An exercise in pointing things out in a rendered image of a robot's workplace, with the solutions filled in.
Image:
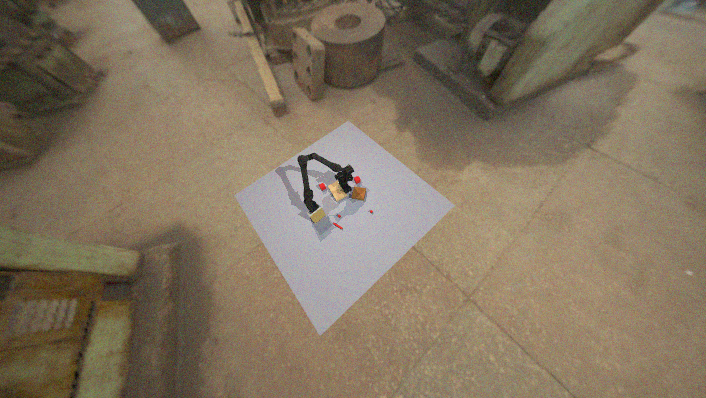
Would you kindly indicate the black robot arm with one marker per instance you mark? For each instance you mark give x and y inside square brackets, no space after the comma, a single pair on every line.
[308,194]

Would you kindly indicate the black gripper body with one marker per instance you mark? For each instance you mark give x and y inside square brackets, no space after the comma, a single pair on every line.
[344,184]

